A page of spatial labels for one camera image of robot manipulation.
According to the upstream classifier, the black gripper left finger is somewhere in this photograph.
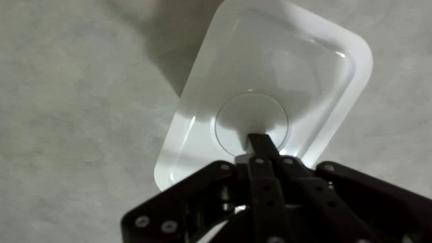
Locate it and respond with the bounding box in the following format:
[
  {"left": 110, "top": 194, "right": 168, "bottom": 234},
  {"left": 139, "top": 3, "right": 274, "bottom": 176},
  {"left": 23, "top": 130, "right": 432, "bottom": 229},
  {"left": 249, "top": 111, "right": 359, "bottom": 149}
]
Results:
[{"left": 247, "top": 134, "right": 291, "bottom": 243}]

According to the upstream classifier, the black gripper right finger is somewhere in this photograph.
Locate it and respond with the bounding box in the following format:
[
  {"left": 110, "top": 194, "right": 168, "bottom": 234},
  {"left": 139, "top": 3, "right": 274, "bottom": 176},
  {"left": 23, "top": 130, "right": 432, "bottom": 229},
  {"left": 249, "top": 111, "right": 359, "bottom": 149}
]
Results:
[{"left": 264, "top": 135, "right": 376, "bottom": 243}]

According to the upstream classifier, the white container lid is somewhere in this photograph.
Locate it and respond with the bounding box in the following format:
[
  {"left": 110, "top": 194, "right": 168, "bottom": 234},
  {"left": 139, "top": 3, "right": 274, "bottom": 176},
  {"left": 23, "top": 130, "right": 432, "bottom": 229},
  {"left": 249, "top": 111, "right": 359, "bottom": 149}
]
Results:
[{"left": 154, "top": 0, "right": 372, "bottom": 191}]

